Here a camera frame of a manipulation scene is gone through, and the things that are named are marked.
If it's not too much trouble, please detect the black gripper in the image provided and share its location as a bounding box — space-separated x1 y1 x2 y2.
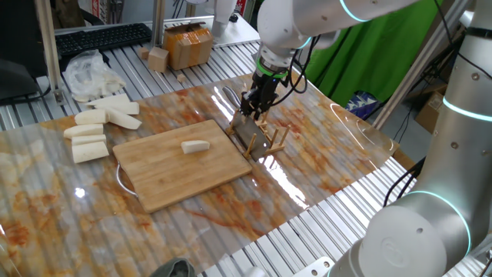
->
240 72 284 121

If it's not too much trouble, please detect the steel cleaver knife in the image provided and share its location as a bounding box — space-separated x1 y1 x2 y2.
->
221 85 272 162

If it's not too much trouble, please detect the speckled white radish piece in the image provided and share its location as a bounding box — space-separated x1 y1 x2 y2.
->
180 139 211 155

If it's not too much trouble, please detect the long white radish wedge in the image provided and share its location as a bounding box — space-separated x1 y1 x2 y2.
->
104 108 143 131

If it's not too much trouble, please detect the white radish chunk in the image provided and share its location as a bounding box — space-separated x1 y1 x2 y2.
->
71 134 108 147
63 123 105 140
71 141 111 165
74 108 109 126

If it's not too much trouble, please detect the wooden peg rack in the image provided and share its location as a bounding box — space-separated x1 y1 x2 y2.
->
225 102 292 160

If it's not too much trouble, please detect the taped cardboard box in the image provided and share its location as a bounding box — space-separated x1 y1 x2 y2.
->
161 22 214 72

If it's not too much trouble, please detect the white plastic column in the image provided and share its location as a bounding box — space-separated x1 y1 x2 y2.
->
209 0 238 38

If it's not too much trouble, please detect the blue patterned bag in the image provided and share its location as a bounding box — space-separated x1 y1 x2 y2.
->
344 90 381 120

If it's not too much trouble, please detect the bamboo cutting board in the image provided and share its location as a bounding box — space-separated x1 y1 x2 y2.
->
112 118 254 214

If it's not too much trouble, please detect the large wooden block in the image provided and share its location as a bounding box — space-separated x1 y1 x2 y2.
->
147 46 170 73

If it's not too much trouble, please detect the marble pattern plastic mat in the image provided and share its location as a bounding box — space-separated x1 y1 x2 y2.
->
0 65 401 277

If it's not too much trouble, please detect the green cloth backdrop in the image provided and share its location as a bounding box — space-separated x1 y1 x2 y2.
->
305 0 447 108

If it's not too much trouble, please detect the black computer keyboard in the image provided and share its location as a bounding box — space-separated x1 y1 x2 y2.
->
55 22 153 57

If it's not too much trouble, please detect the clear plastic bag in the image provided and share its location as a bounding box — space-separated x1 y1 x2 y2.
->
62 48 127 103

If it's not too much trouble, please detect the open cardboard box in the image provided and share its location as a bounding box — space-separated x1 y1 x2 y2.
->
414 91 445 134

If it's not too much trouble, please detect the grey green rag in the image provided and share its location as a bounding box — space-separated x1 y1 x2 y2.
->
148 257 197 277

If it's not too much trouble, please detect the red white printed carton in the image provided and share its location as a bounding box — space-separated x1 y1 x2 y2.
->
91 0 125 25

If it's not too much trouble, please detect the black tripod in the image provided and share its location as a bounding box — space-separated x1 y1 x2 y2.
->
422 38 462 93

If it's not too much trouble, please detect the black computer monitor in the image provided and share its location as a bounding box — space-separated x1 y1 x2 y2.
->
0 0 53 105

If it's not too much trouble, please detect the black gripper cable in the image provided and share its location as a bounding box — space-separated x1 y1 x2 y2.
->
268 35 321 107

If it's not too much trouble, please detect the aluminium frame post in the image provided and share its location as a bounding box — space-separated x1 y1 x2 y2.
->
371 0 468 130
34 0 67 105
150 0 166 49

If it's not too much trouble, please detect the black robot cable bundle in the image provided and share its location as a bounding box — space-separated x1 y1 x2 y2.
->
382 155 427 209

